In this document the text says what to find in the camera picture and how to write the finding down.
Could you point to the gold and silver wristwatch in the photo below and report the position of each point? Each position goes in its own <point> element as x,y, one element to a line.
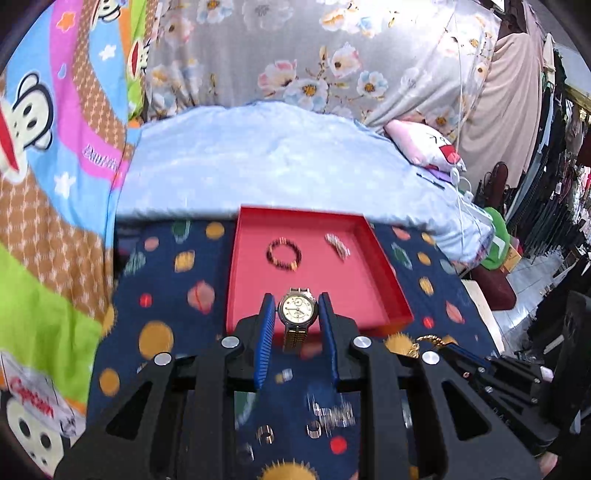
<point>298,311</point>

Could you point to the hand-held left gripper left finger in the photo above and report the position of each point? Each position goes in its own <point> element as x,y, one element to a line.
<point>262,344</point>

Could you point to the rack of hanging clothes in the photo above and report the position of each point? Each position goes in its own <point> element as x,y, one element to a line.
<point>558,161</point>

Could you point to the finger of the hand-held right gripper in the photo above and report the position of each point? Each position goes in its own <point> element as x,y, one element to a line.
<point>468,354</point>
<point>517,406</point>

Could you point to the beige hanging cloth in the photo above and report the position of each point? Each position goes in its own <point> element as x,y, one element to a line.
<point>503,101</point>

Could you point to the purple case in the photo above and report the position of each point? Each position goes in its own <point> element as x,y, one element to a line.
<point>436,176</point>

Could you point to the cartoon monkey printed blanket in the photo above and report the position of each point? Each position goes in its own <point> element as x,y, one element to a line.
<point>69,184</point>

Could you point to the dark red cushion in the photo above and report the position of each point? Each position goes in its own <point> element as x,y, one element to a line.
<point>496,288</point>

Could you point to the pink cartoon pillow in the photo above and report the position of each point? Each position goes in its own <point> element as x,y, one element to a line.
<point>425,143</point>

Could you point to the red shallow box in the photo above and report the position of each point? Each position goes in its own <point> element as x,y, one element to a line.
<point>341,286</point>

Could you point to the dark brown handbag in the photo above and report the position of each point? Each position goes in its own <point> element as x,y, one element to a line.
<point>496,182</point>

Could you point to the navy planet print blanket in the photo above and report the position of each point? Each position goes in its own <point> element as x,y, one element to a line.
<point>184,277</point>

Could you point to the light blue quilt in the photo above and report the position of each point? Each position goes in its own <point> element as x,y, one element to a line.
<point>254,157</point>

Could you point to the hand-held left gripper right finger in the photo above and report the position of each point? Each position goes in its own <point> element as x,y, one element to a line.
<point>328,344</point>

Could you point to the grey floral quilt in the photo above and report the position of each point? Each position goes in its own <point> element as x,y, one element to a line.
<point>277,46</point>

